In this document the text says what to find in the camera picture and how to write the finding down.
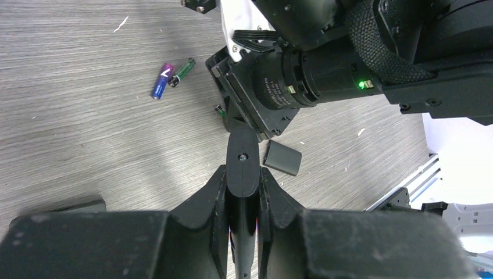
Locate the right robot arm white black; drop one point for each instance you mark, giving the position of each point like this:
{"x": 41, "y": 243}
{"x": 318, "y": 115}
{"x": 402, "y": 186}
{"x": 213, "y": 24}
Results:
{"x": 430, "y": 57}

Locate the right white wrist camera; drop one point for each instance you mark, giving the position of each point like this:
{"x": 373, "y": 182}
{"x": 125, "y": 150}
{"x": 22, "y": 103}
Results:
{"x": 240, "y": 15}

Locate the black remote with label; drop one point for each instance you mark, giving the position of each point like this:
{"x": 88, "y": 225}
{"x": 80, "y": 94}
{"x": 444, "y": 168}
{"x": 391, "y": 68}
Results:
{"x": 242, "y": 197}

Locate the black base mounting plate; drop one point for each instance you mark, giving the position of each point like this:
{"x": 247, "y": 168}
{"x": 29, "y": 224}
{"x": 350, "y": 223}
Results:
{"x": 399, "y": 201}

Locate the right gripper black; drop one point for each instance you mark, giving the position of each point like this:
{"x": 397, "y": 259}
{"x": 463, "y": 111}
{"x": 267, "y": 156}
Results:
{"x": 234, "y": 82}

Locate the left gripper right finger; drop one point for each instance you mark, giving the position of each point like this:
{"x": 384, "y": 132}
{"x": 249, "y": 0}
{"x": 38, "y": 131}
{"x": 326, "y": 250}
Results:
{"x": 296, "y": 242}

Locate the black battery cover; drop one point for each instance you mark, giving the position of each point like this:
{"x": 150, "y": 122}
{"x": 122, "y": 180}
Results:
{"x": 282, "y": 158}

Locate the blue purple battery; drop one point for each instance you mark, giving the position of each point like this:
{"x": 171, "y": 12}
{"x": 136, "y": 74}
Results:
{"x": 162, "y": 80}

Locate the green battery beside blue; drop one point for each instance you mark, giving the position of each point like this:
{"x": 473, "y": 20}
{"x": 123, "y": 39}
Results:
{"x": 182, "y": 72}

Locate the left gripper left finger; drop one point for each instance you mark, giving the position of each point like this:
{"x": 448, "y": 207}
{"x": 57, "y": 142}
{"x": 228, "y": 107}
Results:
{"x": 188, "y": 242}

